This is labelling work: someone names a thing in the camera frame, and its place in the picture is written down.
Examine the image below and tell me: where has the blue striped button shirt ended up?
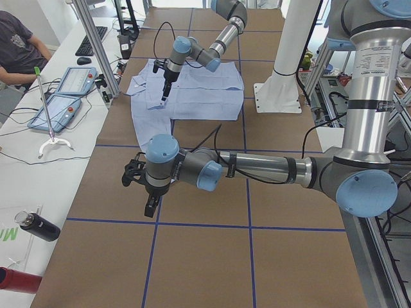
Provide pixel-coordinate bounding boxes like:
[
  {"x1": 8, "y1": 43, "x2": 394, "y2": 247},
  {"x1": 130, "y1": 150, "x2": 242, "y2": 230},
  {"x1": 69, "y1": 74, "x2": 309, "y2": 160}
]
[{"x1": 126, "y1": 59, "x2": 244, "y2": 150}]

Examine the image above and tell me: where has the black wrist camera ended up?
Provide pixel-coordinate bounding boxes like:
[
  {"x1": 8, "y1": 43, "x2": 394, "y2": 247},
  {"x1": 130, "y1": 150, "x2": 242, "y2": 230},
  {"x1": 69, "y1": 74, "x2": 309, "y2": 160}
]
[
  {"x1": 121, "y1": 151, "x2": 147, "y2": 187},
  {"x1": 153, "y1": 59, "x2": 167, "y2": 73}
]

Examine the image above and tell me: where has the white stand with rod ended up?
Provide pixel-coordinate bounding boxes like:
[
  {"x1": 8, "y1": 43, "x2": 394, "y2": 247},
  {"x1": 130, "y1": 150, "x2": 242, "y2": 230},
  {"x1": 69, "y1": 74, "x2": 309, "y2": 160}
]
[{"x1": 33, "y1": 66, "x2": 76, "y2": 159}]

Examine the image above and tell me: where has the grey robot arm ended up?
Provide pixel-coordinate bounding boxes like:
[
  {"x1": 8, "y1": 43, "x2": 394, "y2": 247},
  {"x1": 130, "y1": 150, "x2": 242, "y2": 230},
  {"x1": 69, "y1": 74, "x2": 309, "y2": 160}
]
[
  {"x1": 153, "y1": 1, "x2": 247, "y2": 101},
  {"x1": 141, "y1": 1, "x2": 410, "y2": 218}
]

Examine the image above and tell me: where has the seated person grey shirt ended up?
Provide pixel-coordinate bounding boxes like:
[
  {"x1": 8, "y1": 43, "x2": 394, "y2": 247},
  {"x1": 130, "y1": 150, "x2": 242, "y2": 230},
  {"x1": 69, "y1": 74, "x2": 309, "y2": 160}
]
[{"x1": 1, "y1": 11, "x2": 51, "y2": 89}]

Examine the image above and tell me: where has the red bottle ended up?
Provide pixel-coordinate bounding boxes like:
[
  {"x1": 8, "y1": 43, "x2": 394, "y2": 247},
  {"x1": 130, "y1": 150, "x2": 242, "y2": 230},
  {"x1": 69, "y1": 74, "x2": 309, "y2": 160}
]
[{"x1": 1, "y1": 267, "x2": 42, "y2": 294}]

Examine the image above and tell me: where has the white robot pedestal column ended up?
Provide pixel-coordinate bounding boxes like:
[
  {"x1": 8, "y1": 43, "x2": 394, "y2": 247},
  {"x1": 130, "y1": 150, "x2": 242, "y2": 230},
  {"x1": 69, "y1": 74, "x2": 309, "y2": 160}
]
[{"x1": 254, "y1": 0, "x2": 322, "y2": 114}]

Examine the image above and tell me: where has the black water bottle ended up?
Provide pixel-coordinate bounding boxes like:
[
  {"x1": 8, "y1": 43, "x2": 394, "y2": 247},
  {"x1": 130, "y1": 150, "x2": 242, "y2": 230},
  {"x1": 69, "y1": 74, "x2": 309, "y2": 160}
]
[{"x1": 14, "y1": 211, "x2": 60, "y2": 242}]

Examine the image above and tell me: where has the lower blue teach pendant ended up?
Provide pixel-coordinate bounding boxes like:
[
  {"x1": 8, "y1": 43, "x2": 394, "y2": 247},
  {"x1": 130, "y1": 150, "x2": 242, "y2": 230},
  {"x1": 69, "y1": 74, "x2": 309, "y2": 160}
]
[{"x1": 27, "y1": 94, "x2": 82, "y2": 133}]

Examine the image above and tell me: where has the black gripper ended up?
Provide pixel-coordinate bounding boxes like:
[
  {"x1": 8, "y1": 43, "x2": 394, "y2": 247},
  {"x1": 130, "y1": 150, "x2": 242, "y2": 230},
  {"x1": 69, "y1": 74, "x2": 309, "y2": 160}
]
[
  {"x1": 161, "y1": 68, "x2": 179, "y2": 101},
  {"x1": 144, "y1": 184, "x2": 170, "y2": 218}
]

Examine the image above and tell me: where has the black keyboard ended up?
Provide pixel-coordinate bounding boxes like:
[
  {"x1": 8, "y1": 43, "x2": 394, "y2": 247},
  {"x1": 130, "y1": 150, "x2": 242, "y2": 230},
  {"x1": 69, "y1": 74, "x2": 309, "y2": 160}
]
[{"x1": 74, "y1": 26, "x2": 109, "y2": 57}]

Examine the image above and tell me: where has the blue teach pendant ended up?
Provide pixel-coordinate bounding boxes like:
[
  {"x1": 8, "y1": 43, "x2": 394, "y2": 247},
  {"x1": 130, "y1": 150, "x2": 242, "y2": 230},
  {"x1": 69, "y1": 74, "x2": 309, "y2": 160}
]
[
  {"x1": 55, "y1": 66, "x2": 97, "y2": 96},
  {"x1": 27, "y1": 94, "x2": 82, "y2": 133}
]

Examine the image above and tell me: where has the black computer mouse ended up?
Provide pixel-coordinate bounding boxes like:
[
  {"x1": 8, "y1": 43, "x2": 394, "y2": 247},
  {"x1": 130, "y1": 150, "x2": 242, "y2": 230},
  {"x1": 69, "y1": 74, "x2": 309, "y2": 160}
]
[{"x1": 76, "y1": 56, "x2": 92, "y2": 65}]

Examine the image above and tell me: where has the upper blue teach pendant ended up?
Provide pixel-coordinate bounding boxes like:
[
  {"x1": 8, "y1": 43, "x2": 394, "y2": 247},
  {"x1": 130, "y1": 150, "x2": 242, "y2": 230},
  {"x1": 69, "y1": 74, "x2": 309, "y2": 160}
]
[{"x1": 55, "y1": 66, "x2": 97, "y2": 96}]

